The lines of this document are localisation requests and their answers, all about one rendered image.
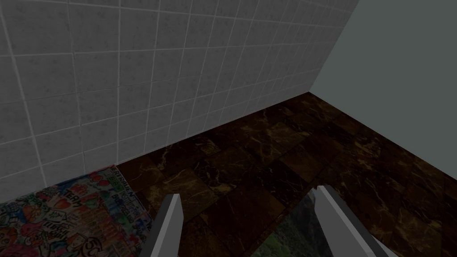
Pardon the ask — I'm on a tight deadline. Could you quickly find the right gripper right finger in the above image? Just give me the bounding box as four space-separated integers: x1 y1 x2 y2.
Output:
314 185 399 257

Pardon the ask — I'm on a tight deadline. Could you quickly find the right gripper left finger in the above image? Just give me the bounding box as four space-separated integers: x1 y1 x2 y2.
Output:
140 193 184 257

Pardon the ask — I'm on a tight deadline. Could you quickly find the green landscape picture panel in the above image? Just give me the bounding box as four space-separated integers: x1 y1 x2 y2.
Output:
249 188 334 257

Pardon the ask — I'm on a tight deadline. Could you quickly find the colourful graffiti print table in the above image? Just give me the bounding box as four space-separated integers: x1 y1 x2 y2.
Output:
0 165 155 257

